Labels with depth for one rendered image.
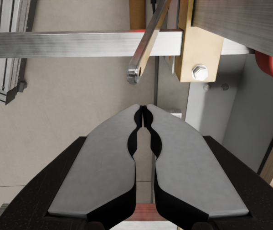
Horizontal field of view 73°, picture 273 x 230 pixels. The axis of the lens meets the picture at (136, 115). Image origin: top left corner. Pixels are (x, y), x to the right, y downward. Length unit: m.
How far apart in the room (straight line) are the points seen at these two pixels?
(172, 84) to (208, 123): 0.23
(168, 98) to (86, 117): 0.97
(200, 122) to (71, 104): 0.94
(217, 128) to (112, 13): 0.80
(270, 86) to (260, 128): 0.10
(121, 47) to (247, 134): 0.42
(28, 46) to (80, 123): 1.14
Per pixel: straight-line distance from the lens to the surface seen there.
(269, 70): 0.27
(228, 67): 0.57
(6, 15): 1.06
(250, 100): 0.55
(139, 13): 1.04
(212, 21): 0.19
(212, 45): 0.27
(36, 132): 1.59
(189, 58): 0.26
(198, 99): 0.58
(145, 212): 0.33
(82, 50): 0.27
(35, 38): 0.29
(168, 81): 0.45
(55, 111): 1.42
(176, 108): 0.48
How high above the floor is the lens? 1.12
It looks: 59 degrees down
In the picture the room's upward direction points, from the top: 178 degrees counter-clockwise
